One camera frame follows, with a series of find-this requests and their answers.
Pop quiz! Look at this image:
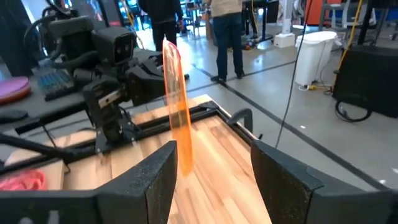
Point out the person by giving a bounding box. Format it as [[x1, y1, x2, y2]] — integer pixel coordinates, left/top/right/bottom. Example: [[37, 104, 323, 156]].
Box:
[[206, 0, 247, 84], [137, 0, 185, 53]]

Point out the black cabinet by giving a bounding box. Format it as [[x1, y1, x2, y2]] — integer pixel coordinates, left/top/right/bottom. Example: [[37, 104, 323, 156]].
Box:
[[331, 45, 398, 119]]

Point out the long black floor cable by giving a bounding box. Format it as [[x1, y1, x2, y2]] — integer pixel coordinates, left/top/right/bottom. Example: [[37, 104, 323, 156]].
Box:
[[274, 0, 313, 149]]

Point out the keyboard with blue keys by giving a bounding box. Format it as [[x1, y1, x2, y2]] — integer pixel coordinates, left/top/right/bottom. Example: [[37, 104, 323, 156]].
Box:
[[36, 68, 77, 102]]

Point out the white pillar base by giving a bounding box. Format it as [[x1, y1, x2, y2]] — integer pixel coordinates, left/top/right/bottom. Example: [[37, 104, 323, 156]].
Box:
[[272, 0, 297, 49]]

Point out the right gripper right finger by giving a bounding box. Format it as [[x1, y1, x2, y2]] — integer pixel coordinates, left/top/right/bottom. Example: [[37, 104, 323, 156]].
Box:
[[250, 139, 398, 224]]

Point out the orange-red cabinet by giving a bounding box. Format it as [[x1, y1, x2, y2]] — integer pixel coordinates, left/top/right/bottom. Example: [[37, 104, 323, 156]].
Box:
[[306, 0, 331, 26]]

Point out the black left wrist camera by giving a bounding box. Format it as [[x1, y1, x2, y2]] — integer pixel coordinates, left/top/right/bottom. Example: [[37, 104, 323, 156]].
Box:
[[92, 26, 137, 65]]

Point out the black metal shelf frame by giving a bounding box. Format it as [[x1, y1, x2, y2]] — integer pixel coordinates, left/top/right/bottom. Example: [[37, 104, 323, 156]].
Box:
[[0, 132, 97, 175]]

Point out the wooden shelf board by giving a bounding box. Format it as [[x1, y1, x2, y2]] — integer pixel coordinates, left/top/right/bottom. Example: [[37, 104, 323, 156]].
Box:
[[2, 159, 65, 191]]

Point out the black frame clamp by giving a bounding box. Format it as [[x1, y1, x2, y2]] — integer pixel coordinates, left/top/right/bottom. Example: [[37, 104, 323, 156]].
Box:
[[226, 108, 254, 134]]

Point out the black computer mouse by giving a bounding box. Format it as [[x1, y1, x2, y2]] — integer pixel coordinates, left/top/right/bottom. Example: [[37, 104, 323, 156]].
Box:
[[0, 108, 29, 124]]

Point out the hanging yellow cable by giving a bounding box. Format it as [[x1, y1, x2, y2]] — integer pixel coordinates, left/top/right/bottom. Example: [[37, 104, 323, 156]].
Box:
[[337, 0, 364, 72]]

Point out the dark computer desk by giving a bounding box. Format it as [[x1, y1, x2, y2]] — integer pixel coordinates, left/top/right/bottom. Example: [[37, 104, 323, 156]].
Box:
[[0, 48, 165, 136]]

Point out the orange transparent plastic plate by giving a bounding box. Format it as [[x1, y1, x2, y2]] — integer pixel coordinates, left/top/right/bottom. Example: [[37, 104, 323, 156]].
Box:
[[161, 37, 195, 177]]

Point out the purple plastic plate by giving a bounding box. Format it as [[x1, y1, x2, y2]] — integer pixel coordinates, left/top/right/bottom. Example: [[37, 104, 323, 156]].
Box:
[[0, 75, 32, 105]]

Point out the white bin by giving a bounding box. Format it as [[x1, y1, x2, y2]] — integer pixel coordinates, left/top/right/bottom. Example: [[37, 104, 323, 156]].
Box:
[[294, 30, 339, 87]]

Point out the pink transparent plastic plate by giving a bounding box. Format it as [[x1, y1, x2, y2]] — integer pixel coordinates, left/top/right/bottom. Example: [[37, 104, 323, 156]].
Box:
[[0, 169, 48, 191]]

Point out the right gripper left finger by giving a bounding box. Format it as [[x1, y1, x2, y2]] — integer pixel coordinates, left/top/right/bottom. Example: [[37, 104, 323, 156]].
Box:
[[0, 140, 178, 224]]

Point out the coiled black cable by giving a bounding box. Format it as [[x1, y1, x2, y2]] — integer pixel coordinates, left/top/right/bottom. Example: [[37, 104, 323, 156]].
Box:
[[334, 98, 373, 123]]

